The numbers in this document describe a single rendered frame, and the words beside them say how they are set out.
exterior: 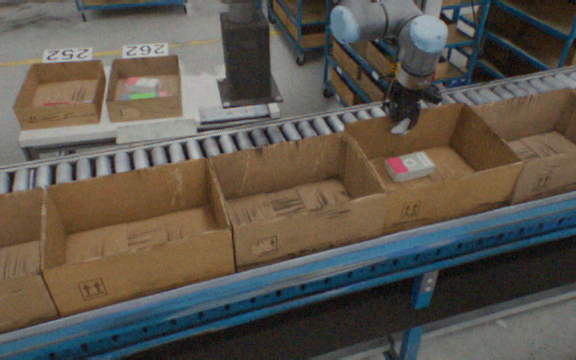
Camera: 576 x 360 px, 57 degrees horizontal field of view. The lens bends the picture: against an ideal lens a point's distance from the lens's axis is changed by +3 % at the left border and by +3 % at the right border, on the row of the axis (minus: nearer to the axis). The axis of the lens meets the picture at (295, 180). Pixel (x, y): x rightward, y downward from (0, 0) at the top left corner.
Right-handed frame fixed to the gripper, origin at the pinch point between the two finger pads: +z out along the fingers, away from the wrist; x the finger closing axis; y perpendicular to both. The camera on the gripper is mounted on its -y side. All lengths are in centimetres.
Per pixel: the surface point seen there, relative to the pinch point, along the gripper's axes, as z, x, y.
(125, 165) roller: 36, -38, 83
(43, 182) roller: 35, -37, 109
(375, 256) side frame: 0.7, 37.8, 25.2
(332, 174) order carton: 9.7, 3.5, 22.6
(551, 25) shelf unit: 50, -94, -147
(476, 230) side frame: 0.7, 37.6, -3.7
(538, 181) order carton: -3.5, 29.8, -25.7
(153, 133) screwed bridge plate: 39, -55, 71
